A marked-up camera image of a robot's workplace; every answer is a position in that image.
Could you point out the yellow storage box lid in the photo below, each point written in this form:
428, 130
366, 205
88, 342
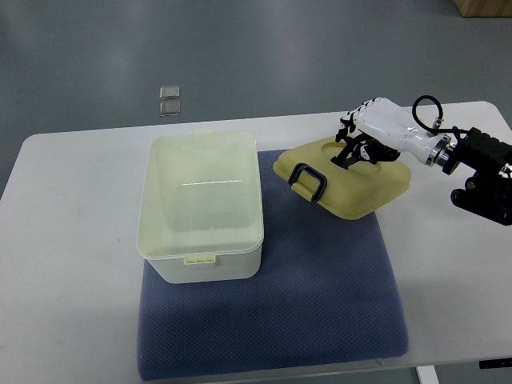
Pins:
347, 193

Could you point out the blue grey cushion mat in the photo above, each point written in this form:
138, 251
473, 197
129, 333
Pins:
325, 293

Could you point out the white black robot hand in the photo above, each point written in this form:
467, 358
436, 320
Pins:
380, 131

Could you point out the white table leg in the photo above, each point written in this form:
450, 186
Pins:
427, 375

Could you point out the black table bracket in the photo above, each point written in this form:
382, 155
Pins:
495, 363

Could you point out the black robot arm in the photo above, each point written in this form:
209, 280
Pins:
488, 192

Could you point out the cardboard box corner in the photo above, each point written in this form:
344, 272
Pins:
484, 8

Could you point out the upper metal floor plate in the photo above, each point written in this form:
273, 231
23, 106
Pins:
169, 92

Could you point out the white storage box base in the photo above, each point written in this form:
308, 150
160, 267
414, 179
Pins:
201, 214

